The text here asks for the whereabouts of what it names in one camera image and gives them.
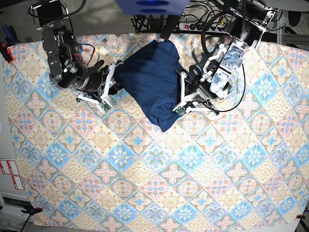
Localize black center post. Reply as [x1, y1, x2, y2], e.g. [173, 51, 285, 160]
[160, 15, 181, 40]

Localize red white label stickers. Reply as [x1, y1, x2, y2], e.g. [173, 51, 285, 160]
[0, 159, 24, 190]

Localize blue long-sleeve T-shirt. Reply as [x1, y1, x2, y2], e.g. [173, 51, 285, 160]
[113, 40, 183, 132]

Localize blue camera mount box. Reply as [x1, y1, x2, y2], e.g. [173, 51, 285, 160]
[116, 0, 189, 15]

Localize red black clamp left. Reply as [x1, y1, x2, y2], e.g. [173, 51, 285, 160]
[0, 42, 14, 63]

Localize black clamp lower right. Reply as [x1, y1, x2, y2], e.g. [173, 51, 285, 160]
[296, 215, 306, 219]

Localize blue clamp upper left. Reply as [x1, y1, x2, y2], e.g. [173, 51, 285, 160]
[2, 25, 21, 45]

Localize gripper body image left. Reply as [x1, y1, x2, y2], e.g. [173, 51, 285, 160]
[77, 70, 123, 97]

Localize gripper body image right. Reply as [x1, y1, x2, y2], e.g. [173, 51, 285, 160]
[184, 82, 217, 110]

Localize white power strip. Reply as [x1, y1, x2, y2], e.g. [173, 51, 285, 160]
[178, 22, 224, 33]

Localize patterned tile tablecloth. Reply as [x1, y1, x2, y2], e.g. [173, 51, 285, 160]
[2, 42, 309, 232]

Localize black clamp lower left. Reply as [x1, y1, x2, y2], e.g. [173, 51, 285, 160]
[21, 205, 42, 216]

